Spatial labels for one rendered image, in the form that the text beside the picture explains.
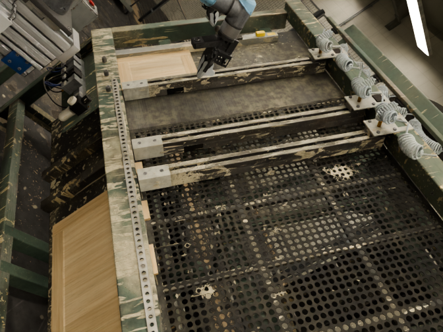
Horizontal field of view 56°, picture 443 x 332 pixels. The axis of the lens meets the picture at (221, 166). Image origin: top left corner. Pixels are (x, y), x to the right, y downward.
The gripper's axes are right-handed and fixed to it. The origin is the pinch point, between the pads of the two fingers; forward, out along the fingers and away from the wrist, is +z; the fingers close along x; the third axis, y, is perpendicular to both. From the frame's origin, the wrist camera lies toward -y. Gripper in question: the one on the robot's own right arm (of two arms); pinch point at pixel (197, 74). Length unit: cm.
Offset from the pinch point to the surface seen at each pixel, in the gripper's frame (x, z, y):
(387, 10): 531, -3, 574
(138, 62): 65, 37, 0
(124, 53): 72, 38, -7
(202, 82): 33.9, 20.1, 22.6
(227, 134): -9.3, 17.3, 22.0
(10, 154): 45, 104, -49
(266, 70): 34, 1, 52
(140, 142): -6.0, 35.5, -10.5
